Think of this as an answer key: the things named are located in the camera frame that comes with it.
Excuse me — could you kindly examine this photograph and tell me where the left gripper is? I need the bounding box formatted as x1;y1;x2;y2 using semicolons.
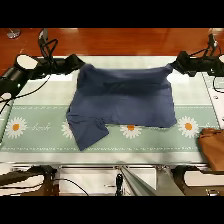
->
63;53;86;74

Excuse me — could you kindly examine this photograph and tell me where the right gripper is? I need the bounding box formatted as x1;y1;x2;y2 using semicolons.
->
169;50;195;77

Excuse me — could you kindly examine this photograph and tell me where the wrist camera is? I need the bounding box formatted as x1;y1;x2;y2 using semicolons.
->
37;28;50;51
207;32;218;55

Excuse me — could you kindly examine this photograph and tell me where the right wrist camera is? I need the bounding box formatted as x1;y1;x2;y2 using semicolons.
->
207;32;218;55

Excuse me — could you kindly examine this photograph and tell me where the silver frame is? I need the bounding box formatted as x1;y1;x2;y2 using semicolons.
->
0;162;224;197

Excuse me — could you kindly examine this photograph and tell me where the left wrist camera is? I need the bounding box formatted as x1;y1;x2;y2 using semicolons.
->
37;28;50;51

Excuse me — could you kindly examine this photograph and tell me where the blue T-shirt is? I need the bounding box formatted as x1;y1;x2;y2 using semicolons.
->
65;63;178;152

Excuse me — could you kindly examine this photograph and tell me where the black cable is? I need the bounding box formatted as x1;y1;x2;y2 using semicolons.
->
0;37;60;115
53;177;90;197

